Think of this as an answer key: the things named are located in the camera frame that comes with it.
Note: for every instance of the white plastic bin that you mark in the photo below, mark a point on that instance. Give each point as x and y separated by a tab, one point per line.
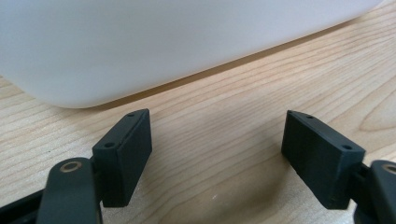
155	46

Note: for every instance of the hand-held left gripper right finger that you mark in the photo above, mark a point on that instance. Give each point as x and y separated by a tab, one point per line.
323	165

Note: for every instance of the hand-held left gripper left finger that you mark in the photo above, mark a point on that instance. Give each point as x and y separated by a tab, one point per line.
124	161

